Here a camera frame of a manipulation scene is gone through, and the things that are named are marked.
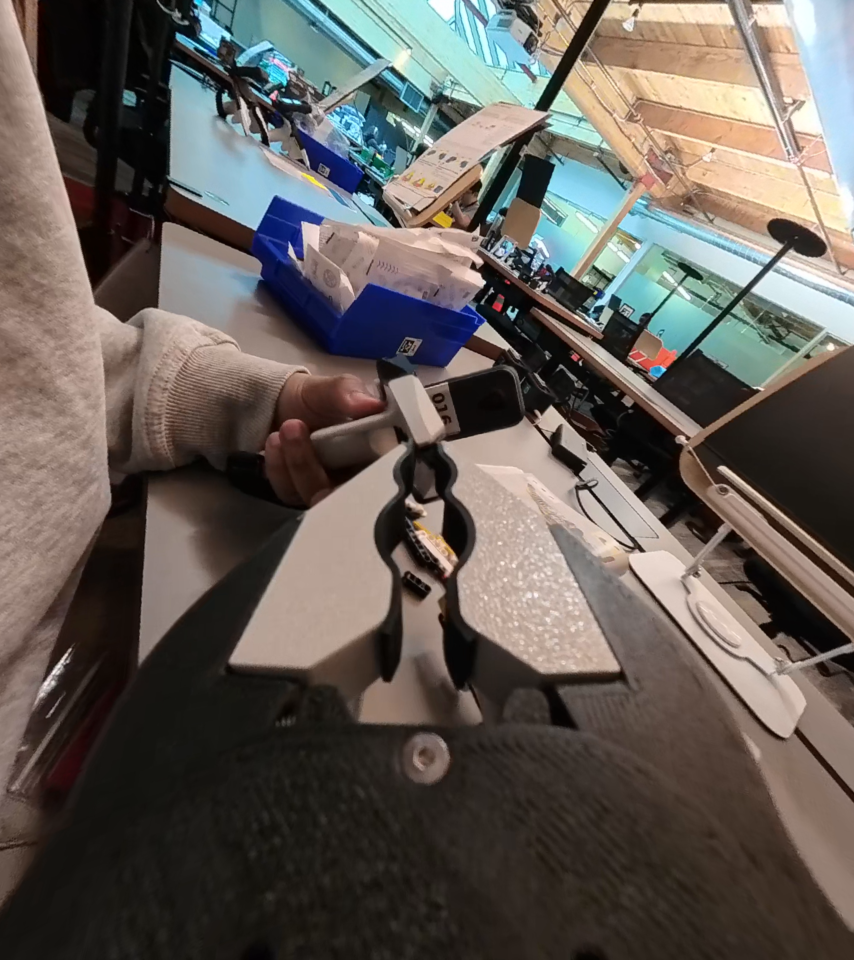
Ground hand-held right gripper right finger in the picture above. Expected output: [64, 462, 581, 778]
[427, 442, 623, 708]

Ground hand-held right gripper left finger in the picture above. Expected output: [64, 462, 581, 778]
[228, 442, 420, 706]

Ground person's left forearm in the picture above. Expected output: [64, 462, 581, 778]
[97, 307, 311, 475]

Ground person's left hand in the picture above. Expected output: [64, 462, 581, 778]
[264, 371, 388, 509]

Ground small black desk device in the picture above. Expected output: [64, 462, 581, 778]
[549, 423, 590, 475]

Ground large blue plastic bin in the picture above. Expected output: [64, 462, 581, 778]
[253, 196, 486, 369]

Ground pile of white paper bags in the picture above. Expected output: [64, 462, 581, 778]
[288, 219, 486, 310]

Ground white monitor stand base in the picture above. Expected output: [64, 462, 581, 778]
[628, 549, 808, 740]

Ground tilted paper instruction board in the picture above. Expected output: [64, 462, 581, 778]
[382, 103, 552, 228]

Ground small blue plastic bin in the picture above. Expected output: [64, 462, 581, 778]
[295, 129, 365, 195]

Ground black slanted pole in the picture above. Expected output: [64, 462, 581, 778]
[464, 0, 613, 230]

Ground black computer monitor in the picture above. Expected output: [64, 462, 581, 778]
[680, 318, 854, 672]

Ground black floor lamp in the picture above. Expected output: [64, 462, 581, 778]
[676, 217, 827, 363]

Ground grey knit sleeve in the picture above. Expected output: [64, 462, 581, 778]
[0, 0, 114, 901]

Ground black cable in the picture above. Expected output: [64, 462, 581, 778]
[575, 478, 647, 555]

